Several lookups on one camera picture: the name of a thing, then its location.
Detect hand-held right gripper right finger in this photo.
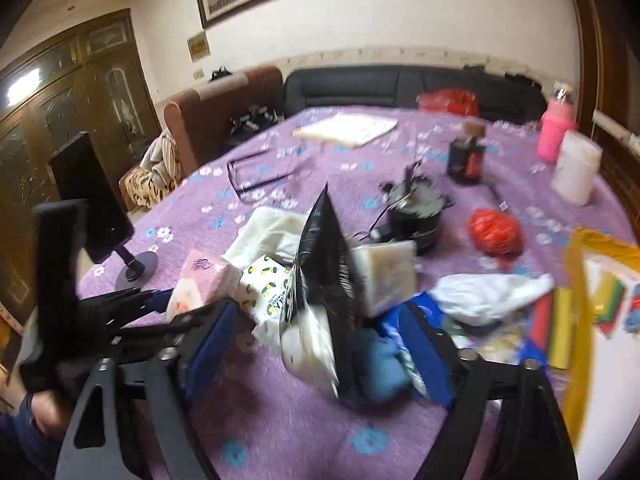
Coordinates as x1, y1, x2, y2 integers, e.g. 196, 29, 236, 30
395, 302, 581, 480

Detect white jar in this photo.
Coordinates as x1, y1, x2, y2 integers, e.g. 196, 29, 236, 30
551, 130, 604, 207

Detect black strap bundle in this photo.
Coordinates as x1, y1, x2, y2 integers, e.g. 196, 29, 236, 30
229, 105, 287, 137

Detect person's left forearm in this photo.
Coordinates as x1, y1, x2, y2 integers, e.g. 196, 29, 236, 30
0, 412, 61, 480

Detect small yellow wall plaque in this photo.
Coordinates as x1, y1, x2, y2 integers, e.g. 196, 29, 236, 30
187, 31, 211, 63

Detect dark wooden cabinet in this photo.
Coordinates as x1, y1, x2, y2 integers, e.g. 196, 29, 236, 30
0, 7, 163, 326

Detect large red plastic bag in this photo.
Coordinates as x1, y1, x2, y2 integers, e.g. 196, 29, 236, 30
416, 88, 481, 118

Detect clear plastic wrap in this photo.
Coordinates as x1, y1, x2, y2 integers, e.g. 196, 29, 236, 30
492, 119, 543, 136

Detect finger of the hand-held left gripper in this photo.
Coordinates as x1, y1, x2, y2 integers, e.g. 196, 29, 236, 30
107, 302, 223, 361
75, 289, 173, 328

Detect black pen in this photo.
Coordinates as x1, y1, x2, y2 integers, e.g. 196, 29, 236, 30
487, 182, 509, 212

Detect blue towel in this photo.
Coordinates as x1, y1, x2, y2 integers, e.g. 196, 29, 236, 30
347, 330, 423, 406

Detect purple floral tablecloth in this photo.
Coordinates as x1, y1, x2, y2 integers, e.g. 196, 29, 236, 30
75, 105, 636, 480

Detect black pot with cable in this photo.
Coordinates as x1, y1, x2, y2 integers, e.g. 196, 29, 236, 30
352, 162, 457, 257

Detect grey phone stand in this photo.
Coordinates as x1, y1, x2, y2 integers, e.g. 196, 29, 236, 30
114, 245, 160, 292

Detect yellow green sponge pack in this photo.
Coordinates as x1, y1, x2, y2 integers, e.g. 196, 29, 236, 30
595, 269, 640, 338

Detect white tissue pack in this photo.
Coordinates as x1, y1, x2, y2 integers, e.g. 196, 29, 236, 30
348, 240, 419, 319

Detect person's left hand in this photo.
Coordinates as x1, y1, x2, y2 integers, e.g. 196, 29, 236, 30
10, 367, 73, 441

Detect black eyeglasses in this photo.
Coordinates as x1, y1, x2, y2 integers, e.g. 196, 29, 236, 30
226, 149, 297, 204

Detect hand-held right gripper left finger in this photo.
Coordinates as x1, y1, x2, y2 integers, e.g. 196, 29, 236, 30
54, 300, 240, 480

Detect red sponge pack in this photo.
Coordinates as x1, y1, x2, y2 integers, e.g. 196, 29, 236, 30
525, 287, 576, 370

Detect pink bottle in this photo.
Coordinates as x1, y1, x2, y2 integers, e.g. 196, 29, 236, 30
536, 82, 577, 164

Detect blue tissue roll packet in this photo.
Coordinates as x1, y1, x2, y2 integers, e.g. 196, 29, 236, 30
377, 292, 443, 356

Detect dark sofa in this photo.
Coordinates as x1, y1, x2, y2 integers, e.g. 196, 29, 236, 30
284, 66, 547, 122

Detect white flat pad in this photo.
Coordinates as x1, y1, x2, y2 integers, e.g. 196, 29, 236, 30
291, 112, 399, 149

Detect striped blanket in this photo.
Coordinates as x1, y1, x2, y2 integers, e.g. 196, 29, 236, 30
119, 129, 182, 212

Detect dark bottle red label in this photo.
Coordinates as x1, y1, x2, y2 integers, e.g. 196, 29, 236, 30
446, 119, 489, 184

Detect white box yellow rim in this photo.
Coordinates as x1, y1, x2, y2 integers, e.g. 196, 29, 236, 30
564, 227, 640, 448

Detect long white box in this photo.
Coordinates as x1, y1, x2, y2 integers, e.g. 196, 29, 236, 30
592, 110, 640, 143

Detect small red plastic bag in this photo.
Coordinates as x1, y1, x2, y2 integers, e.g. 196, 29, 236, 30
466, 208, 524, 259

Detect pink tissue packet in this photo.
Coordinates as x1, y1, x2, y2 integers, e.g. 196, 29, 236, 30
166, 248, 244, 322

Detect lemon print tissue packet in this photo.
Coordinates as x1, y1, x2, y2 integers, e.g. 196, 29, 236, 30
239, 254, 297, 333

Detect wooden partition cabinet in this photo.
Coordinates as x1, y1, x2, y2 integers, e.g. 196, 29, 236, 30
562, 0, 640, 221

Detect brown armchair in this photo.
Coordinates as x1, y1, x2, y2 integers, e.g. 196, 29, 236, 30
164, 66, 285, 173

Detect black smartphone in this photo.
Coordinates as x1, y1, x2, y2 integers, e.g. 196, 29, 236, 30
48, 131, 135, 264

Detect black packet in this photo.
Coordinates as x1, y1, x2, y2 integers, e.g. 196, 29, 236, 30
278, 182, 373, 403

